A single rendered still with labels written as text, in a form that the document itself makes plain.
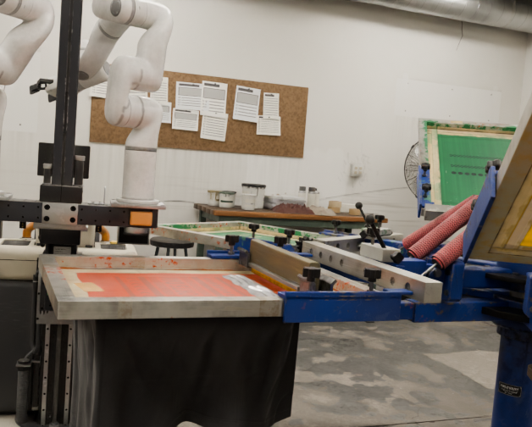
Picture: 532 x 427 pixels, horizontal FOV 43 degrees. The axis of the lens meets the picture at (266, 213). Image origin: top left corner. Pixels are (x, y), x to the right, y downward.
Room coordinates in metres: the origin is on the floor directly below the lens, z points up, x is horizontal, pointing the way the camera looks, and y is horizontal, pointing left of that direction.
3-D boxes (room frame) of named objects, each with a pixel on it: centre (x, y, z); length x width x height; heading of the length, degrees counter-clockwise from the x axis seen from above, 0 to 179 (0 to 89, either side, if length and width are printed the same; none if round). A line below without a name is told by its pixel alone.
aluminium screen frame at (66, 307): (1.73, 0.14, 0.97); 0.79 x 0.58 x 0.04; 112
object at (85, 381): (1.62, 0.41, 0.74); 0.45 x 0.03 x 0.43; 22
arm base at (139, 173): (2.06, 0.39, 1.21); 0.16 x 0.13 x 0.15; 14
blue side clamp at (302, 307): (1.57, -0.19, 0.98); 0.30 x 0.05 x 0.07; 112
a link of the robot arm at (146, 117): (2.04, 0.39, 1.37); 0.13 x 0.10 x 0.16; 135
